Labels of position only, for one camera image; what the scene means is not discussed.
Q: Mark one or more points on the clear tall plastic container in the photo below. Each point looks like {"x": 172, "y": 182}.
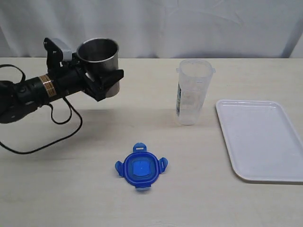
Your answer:
{"x": 194, "y": 77}

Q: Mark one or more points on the white backdrop curtain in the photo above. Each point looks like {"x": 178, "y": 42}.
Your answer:
{"x": 157, "y": 28}

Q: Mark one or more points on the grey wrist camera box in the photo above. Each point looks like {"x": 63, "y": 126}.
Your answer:
{"x": 64, "y": 48}

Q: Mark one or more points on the white plastic tray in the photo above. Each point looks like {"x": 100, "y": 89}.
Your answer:
{"x": 262, "y": 143}

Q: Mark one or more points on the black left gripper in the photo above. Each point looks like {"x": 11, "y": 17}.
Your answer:
{"x": 69, "y": 77}

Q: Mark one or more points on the blue plastic container lid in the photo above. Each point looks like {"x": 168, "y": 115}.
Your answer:
{"x": 141, "y": 168}

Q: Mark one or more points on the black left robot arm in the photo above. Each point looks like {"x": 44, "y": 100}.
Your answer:
{"x": 17, "y": 100}

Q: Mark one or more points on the stainless steel cup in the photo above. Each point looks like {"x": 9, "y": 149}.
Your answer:
{"x": 98, "y": 55}

